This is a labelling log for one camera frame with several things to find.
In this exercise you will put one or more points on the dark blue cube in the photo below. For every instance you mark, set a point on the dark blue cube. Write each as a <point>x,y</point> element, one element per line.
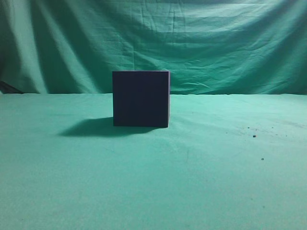
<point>141,98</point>

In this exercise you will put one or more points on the green table cloth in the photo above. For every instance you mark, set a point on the green table cloth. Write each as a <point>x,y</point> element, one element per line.
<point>225,162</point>

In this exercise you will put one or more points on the green backdrop cloth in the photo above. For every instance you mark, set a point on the green backdrop cloth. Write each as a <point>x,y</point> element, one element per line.
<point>209,46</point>

